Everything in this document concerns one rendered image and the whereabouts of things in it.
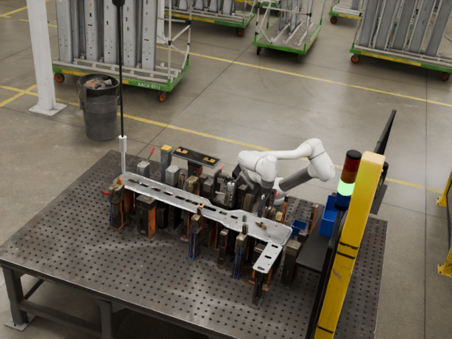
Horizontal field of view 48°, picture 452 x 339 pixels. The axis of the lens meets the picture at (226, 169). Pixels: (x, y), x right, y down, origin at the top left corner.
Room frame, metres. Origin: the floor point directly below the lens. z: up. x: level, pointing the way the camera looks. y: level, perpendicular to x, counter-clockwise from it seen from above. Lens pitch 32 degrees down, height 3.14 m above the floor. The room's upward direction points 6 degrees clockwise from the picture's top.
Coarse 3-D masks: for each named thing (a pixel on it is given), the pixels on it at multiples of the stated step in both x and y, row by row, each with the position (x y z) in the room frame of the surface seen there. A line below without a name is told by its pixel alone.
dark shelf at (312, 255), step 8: (320, 216) 2.89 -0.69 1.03; (312, 232) 2.69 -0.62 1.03; (312, 240) 2.61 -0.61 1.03; (320, 240) 2.62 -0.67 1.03; (328, 240) 2.63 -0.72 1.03; (304, 248) 2.52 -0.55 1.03; (312, 248) 2.53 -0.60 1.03; (320, 248) 2.53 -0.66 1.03; (304, 256) 2.44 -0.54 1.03; (312, 256) 2.45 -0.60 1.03; (320, 256) 2.46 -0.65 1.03; (296, 264) 2.38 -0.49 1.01; (304, 264) 2.37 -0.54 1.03; (312, 264) 2.37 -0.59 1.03; (320, 264) 2.38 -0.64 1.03; (320, 272) 2.32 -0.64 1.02
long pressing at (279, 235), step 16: (128, 176) 3.20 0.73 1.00; (144, 192) 3.01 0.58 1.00; (160, 192) 3.02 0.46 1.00; (176, 192) 3.04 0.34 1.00; (192, 208) 2.87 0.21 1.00; (224, 224) 2.73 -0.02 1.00; (240, 224) 2.74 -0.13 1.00; (256, 224) 2.76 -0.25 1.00; (272, 224) 2.78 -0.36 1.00; (272, 240) 2.61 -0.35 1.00
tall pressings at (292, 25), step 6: (282, 0) 9.78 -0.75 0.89; (288, 0) 10.27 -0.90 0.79; (300, 0) 10.36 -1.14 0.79; (282, 6) 9.82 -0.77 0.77; (288, 6) 10.29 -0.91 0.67; (294, 6) 9.80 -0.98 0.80; (300, 6) 10.41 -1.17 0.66; (282, 12) 9.89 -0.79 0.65; (282, 18) 9.94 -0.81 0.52; (288, 18) 10.42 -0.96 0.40; (306, 18) 10.13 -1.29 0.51; (282, 24) 9.95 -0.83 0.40; (294, 24) 9.93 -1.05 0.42; (306, 24) 10.14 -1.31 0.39
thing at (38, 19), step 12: (36, 0) 6.06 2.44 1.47; (36, 12) 6.06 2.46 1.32; (36, 24) 6.07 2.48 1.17; (36, 36) 6.08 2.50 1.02; (48, 36) 6.20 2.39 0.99; (36, 48) 6.08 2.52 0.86; (48, 48) 6.18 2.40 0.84; (36, 60) 6.09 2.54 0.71; (48, 60) 6.15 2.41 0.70; (36, 72) 6.09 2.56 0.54; (48, 72) 6.13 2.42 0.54; (48, 84) 6.10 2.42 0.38; (48, 96) 6.08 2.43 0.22; (36, 108) 6.08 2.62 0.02; (48, 108) 6.06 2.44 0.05; (60, 108) 6.15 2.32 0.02
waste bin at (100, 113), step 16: (80, 80) 5.61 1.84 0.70; (96, 80) 5.67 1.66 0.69; (112, 80) 5.77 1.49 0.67; (80, 96) 5.39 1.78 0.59; (96, 96) 5.35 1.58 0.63; (112, 96) 5.46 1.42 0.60; (96, 112) 5.38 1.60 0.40; (112, 112) 5.49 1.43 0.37; (96, 128) 5.39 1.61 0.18; (112, 128) 5.50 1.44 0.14
